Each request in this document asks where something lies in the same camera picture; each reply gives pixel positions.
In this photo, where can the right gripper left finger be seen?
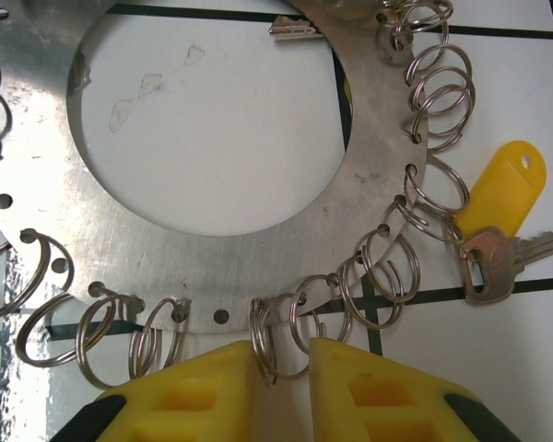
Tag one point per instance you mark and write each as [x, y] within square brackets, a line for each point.
[189, 400]

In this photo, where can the plain silver key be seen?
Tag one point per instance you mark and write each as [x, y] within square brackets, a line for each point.
[295, 32]

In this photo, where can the key with yellow tag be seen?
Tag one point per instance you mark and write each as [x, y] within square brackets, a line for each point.
[502, 184]

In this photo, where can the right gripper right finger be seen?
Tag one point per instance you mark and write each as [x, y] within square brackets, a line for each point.
[396, 405]

